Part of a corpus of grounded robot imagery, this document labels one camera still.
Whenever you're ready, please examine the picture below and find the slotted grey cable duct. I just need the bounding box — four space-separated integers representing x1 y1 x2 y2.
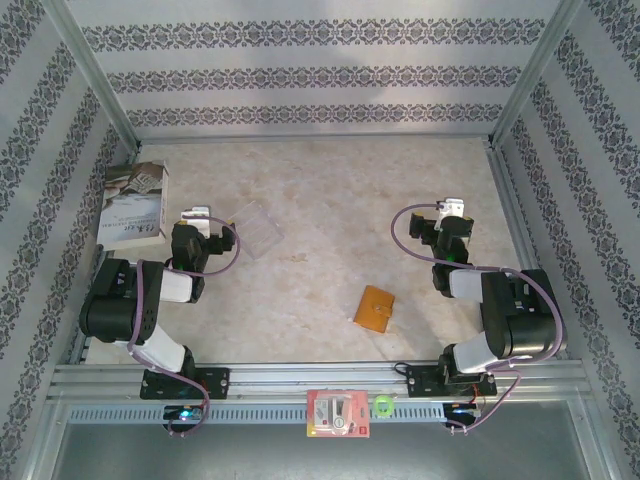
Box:
67 405 447 425

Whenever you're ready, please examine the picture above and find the clear plastic box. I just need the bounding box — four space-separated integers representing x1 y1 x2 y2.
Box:
227 200 285 260

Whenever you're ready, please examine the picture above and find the red blister pack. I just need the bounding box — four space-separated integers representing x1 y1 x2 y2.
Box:
305 388 371 439

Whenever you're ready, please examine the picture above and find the aluminium side rail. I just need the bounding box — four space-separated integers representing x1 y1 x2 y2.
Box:
487 142 544 274
67 247 109 366

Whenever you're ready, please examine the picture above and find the white paperback book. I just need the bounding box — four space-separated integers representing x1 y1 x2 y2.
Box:
95 159 170 251

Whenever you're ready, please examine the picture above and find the aluminium frame post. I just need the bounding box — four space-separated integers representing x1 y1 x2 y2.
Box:
487 0 586 149
42 0 144 154

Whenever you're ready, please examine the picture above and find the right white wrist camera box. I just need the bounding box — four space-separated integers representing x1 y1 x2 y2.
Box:
433 197 467 231

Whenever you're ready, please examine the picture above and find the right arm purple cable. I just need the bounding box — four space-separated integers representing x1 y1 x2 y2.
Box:
390 202 567 435

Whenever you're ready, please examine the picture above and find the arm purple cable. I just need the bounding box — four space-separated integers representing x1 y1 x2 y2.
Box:
390 202 567 435
127 215 242 437

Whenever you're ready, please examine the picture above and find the orange leather card holder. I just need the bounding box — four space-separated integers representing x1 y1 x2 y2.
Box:
353 284 396 334

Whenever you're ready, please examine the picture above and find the long aluminium mounting rail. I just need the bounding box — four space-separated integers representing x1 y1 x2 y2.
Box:
47 362 586 402

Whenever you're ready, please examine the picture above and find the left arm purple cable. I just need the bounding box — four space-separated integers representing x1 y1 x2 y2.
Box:
127 215 242 437

